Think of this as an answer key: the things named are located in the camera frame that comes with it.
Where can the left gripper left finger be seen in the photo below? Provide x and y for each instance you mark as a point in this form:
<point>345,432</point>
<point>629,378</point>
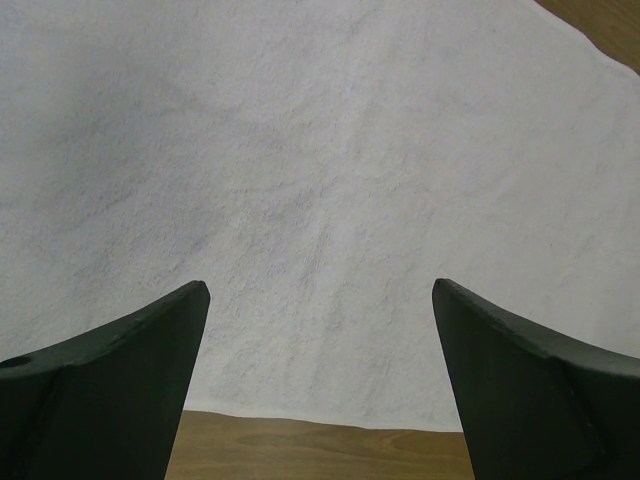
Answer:
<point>105,404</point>

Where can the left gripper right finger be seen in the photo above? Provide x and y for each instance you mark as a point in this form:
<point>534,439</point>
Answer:
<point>534,403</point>

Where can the white towel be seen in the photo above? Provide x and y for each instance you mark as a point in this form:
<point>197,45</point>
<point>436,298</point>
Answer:
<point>319,165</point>

